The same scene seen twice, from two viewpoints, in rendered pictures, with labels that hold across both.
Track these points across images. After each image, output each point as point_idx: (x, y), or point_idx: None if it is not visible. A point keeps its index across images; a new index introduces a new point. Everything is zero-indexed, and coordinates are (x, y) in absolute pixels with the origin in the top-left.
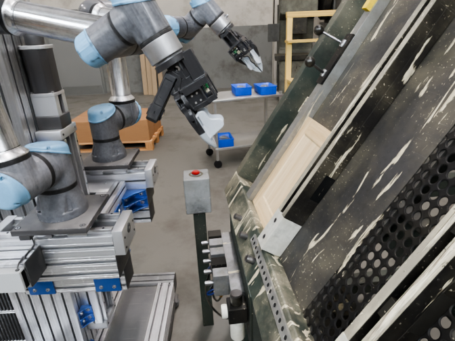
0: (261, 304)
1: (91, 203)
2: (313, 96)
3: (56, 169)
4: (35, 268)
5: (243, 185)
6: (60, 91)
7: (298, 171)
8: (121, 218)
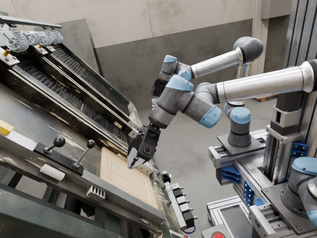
0: (153, 161)
1: (231, 146)
2: (92, 175)
3: (229, 117)
4: None
5: (169, 234)
6: (280, 110)
7: (125, 173)
8: (215, 152)
